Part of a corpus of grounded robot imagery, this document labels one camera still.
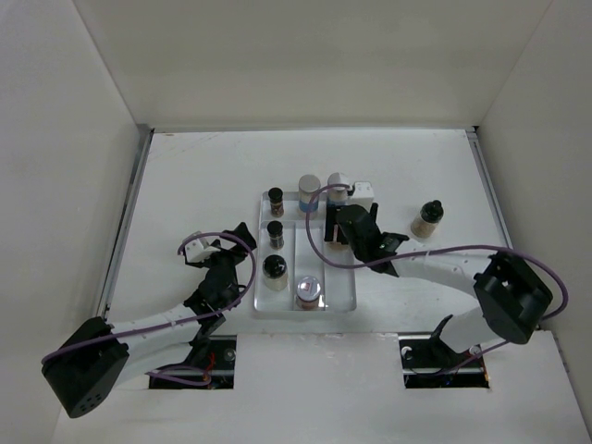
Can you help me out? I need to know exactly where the pink cap seasoning bottle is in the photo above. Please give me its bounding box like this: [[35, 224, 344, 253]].
[[327, 224, 349, 251]]

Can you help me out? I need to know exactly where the blue label sago jar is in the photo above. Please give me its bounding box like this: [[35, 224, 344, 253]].
[[326, 172, 351, 218]]

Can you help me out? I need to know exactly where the black knob cap grinder bottle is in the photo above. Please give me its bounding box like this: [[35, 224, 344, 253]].
[[263, 254, 289, 291]]

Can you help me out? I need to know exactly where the silver lid beige jar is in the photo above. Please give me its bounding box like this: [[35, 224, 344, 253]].
[[298, 174, 321, 219]]

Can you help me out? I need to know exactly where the white lid orange label jar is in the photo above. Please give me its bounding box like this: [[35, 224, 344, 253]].
[[295, 276, 322, 310]]

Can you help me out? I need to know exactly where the small black cap spice bottle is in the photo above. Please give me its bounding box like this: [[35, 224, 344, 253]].
[[267, 187, 284, 217]]

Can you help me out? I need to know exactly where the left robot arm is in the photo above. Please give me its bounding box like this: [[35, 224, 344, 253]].
[[42, 223, 257, 418]]

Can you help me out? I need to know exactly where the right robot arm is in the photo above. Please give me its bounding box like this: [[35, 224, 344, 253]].
[[335, 204, 552, 366]]

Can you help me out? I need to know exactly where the white plastic organizer tray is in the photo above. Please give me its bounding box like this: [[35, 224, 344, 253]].
[[253, 191, 357, 320]]

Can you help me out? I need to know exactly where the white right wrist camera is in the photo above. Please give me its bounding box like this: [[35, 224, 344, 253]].
[[348, 181, 375, 212]]

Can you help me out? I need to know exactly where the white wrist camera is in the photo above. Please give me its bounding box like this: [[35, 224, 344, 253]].
[[348, 181, 375, 212], [181, 239, 219, 264]]

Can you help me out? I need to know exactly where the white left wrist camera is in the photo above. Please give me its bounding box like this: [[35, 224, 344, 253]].
[[181, 239, 219, 264]]

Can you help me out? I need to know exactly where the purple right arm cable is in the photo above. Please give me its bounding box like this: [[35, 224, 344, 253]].
[[304, 183, 570, 378]]

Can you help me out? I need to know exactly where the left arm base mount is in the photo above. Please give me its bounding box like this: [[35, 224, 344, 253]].
[[148, 335, 238, 390]]

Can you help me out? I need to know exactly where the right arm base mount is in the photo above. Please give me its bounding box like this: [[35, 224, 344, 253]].
[[399, 314, 489, 389]]

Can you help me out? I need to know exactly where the aluminium table edge rail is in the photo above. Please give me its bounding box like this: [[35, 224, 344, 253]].
[[90, 124, 154, 317]]

